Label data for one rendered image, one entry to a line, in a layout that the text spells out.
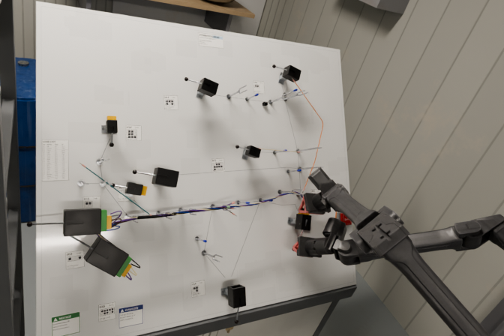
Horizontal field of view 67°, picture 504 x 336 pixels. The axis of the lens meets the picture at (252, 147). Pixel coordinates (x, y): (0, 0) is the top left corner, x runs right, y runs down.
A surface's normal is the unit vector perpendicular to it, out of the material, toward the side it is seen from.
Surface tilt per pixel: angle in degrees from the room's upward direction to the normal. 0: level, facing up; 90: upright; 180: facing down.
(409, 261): 55
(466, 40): 90
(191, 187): 51
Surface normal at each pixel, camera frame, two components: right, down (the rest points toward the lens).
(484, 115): -0.86, 0.02
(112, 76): 0.48, -0.10
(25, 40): 0.44, 0.55
